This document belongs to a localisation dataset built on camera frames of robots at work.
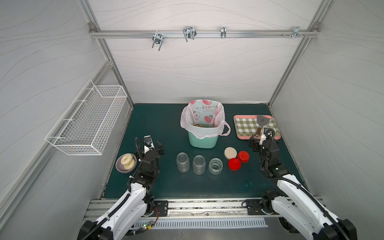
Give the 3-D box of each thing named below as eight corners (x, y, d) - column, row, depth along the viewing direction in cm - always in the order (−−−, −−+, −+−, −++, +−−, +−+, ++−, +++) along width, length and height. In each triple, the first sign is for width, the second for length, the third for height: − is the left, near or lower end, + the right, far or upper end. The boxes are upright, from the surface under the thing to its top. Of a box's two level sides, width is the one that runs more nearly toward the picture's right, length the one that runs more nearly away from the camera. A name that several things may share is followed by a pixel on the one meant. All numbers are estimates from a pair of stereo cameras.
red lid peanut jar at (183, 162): (178, 172, 87) (175, 164, 78) (178, 161, 92) (176, 152, 82) (189, 172, 87) (188, 164, 78) (189, 161, 92) (189, 152, 82)
